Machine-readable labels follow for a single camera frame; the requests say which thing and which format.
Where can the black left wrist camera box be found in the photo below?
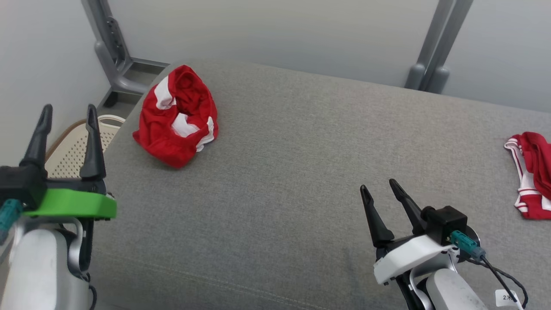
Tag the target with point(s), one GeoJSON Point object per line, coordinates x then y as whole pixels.
{"type": "Point", "coordinates": [21, 185]}

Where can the red white basketball jersey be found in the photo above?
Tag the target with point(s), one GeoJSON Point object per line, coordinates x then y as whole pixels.
{"type": "Point", "coordinates": [538, 172]}

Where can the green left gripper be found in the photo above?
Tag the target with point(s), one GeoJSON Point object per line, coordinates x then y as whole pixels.
{"type": "Point", "coordinates": [73, 204]}

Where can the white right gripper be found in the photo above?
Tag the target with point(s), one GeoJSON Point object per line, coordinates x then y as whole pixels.
{"type": "Point", "coordinates": [409, 256]}

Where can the cream perforated laundry basket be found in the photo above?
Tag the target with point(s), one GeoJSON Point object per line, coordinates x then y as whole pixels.
{"type": "Point", "coordinates": [69, 155]}

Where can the grey double metal post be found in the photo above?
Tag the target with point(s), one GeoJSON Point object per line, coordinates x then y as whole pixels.
{"type": "Point", "coordinates": [434, 56]}

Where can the grey metal stand with base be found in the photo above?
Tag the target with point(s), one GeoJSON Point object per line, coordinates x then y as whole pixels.
{"type": "Point", "coordinates": [114, 56]}

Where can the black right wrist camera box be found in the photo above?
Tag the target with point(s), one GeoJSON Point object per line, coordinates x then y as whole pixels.
{"type": "Point", "coordinates": [445, 224]}

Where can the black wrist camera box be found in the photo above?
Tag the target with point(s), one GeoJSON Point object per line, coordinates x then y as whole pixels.
{"type": "Point", "coordinates": [21, 185]}
{"type": "Point", "coordinates": [445, 224]}

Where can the red white basketball shorts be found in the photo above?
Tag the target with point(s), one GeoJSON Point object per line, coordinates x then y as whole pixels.
{"type": "Point", "coordinates": [181, 137]}

